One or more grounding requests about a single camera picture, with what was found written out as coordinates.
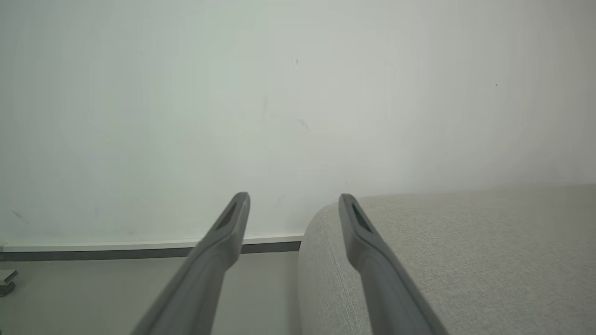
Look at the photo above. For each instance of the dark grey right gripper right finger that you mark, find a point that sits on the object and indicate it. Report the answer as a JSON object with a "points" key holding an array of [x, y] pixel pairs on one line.
{"points": [[386, 288]]}

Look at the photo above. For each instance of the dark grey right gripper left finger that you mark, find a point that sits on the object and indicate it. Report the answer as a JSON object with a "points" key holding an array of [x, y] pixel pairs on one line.
{"points": [[209, 270]]}

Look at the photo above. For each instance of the grey fabric sofa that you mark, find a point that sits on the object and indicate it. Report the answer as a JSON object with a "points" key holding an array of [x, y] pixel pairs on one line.
{"points": [[489, 260]]}

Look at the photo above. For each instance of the white and dark baseboard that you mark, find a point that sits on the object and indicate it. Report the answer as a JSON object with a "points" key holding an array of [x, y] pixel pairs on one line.
{"points": [[93, 249]]}

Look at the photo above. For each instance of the grey metal frame post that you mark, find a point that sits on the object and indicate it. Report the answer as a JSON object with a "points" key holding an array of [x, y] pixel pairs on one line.
{"points": [[6, 276]]}

